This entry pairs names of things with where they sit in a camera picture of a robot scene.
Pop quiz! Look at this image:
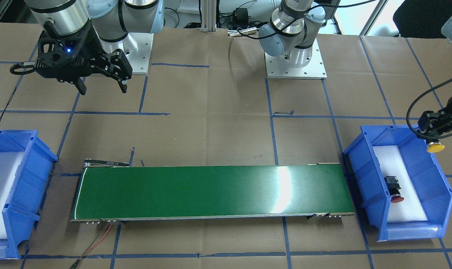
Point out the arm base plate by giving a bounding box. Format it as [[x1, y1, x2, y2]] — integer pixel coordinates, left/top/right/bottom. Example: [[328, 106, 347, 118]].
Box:
[[100, 33, 154, 75], [264, 40, 328, 80]]

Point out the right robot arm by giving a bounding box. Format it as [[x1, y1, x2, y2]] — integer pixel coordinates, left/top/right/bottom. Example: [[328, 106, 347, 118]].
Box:
[[10, 0, 164, 95]]

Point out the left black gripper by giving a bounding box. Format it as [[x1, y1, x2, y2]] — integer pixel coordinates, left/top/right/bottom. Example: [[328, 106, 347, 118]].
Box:
[[418, 97, 452, 140]]

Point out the aluminium profile post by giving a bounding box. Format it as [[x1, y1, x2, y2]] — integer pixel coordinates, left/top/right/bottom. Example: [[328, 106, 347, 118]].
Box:
[[198, 0, 219, 33]]

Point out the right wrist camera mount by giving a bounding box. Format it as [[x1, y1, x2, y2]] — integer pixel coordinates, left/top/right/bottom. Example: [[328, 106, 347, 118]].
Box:
[[10, 30, 89, 83]]

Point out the black braided cable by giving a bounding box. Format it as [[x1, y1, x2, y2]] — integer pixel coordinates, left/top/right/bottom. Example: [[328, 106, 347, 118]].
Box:
[[406, 72, 452, 131]]

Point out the black power adapter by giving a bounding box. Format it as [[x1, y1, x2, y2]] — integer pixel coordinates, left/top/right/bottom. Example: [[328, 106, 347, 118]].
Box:
[[234, 7, 249, 22]]

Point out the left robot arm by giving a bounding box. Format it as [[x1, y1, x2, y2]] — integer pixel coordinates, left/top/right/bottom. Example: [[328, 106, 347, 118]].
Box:
[[258, 0, 452, 146]]

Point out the blue bin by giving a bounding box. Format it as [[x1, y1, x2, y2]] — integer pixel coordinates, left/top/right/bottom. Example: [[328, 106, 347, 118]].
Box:
[[344, 125, 452, 242], [0, 130, 57, 259]]

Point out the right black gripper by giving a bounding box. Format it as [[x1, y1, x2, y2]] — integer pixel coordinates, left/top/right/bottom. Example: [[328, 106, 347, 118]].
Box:
[[34, 19, 133, 95]]

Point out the red black wire pair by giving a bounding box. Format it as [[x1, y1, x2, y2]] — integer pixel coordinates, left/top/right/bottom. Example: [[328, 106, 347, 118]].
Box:
[[70, 222, 114, 269]]

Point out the yellow mushroom push button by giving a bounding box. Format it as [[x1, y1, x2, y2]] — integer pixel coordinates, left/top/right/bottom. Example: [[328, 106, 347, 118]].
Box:
[[425, 139, 445, 153]]

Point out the green conveyor belt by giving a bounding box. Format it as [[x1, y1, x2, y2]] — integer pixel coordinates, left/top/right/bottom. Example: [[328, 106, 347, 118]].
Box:
[[71, 164, 354, 222]]

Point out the red mushroom push button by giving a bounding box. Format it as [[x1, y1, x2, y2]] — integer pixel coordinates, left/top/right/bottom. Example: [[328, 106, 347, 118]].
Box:
[[384, 176, 405, 203]]

